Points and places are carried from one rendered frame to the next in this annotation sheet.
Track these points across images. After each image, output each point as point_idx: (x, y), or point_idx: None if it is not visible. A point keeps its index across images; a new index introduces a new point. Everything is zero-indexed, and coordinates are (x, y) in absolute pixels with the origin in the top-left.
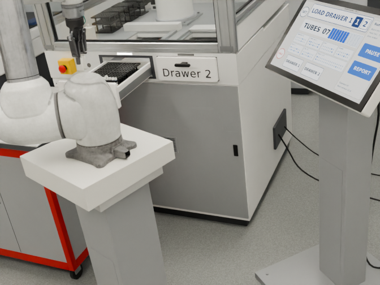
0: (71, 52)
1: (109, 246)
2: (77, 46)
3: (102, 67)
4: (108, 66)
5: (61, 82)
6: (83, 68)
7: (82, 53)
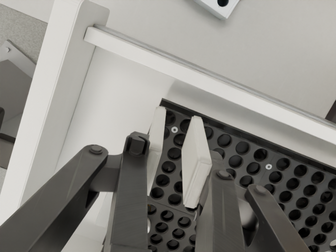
0: (66, 165)
1: None
2: (104, 249)
3: (323, 176)
4: (309, 207)
5: (49, 22)
6: (185, 141)
7: (201, 194)
